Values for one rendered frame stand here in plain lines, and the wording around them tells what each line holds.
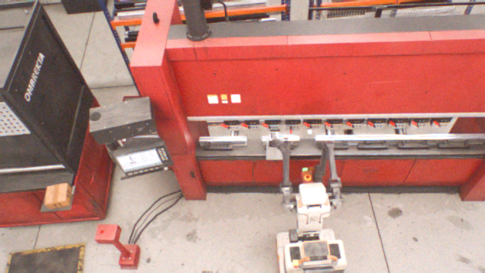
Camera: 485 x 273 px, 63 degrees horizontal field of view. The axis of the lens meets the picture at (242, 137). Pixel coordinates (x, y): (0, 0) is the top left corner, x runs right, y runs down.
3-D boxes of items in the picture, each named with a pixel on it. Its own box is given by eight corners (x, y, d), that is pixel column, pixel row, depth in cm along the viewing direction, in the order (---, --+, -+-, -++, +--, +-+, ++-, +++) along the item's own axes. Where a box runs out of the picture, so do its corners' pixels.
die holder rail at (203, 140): (201, 146, 429) (199, 141, 421) (201, 141, 433) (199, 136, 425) (247, 145, 425) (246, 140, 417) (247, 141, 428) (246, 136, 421)
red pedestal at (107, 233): (120, 269, 447) (92, 243, 380) (124, 248, 462) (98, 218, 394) (137, 269, 446) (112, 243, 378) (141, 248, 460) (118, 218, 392)
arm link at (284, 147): (281, 148, 333) (292, 147, 334) (277, 142, 346) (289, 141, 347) (281, 196, 349) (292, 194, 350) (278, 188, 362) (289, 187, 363)
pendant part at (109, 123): (122, 183, 383) (87, 132, 314) (121, 162, 397) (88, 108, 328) (174, 172, 387) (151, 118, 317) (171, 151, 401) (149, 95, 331)
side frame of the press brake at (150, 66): (185, 201, 490) (128, 66, 303) (193, 143, 539) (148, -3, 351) (206, 201, 488) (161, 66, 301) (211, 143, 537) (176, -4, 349)
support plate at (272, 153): (265, 159, 400) (265, 159, 399) (266, 138, 415) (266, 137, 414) (283, 159, 398) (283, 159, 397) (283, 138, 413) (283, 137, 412)
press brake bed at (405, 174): (206, 193, 494) (195, 157, 426) (208, 178, 506) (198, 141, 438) (458, 193, 469) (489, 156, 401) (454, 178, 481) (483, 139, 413)
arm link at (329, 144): (324, 139, 352) (335, 138, 353) (320, 141, 366) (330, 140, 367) (330, 190, 346) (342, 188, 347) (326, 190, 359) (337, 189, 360)
